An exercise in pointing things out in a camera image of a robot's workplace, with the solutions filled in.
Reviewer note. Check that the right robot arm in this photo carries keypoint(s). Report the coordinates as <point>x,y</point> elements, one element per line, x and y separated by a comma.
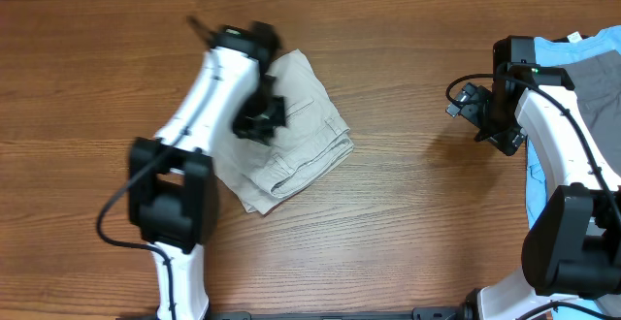
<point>564,98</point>

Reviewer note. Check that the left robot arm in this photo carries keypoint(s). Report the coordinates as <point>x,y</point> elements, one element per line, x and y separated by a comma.
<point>172,197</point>

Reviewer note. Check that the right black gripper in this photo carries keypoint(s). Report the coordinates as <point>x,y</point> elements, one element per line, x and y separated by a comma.
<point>507,140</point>

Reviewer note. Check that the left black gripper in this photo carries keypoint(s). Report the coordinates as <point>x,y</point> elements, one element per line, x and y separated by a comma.
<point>263,133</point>

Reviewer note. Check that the beige shorts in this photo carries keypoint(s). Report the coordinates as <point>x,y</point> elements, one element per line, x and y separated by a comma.
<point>313,142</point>

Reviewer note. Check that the grey shorts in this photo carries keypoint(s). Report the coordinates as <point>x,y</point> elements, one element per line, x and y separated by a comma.
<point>597,88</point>

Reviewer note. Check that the light blue t-shirt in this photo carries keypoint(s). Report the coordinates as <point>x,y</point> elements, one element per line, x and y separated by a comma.
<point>536,194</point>

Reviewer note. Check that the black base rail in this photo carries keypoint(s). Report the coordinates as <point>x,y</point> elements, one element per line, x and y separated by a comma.
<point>330,315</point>

